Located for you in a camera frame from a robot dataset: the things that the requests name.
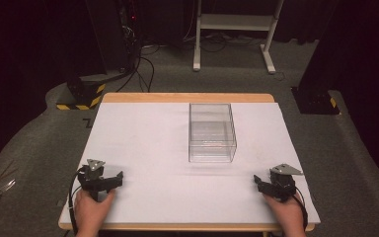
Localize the black floor cables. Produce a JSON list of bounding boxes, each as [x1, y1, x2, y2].
[[115, 42, 161, 94]]

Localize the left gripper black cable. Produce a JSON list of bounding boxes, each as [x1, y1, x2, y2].
[[67, 166, 87, 237]]

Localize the black stand base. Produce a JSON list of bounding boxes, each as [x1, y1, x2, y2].
[[290, 86, 341, 116]]

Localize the person's right hand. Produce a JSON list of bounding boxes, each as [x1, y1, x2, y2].
[[262, 193, 307, 237]]

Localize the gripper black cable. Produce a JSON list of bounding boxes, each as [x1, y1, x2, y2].
[[292, 187, 309, 231], [67, 166, 87, 237]]

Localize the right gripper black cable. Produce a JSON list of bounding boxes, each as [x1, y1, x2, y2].
[[292, 187, 309, 231]]

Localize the black yellow striped base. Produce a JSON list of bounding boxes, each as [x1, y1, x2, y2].
[[55, 74, 108, 112]]

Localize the white metal stand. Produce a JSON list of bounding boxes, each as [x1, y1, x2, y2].
[[192, 0, 285, 75]]

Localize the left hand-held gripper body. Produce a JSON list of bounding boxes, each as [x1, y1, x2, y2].
[[77, 158, 116, 201]]

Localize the clear plastic box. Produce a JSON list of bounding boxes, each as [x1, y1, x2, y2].
[[188, 102, 238, 164]]

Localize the white table mat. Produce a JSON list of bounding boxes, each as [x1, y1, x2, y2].
[[59, 102, 322, 226]]

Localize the dark equipment rack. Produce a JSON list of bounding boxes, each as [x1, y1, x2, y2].
[[85, 0, 142, 75]]

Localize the person's left hand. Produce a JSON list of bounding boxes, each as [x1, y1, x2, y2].
[[73, 189, 116, 237]]

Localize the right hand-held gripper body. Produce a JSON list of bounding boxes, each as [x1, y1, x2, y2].
[[258, 163, 304, 202]]

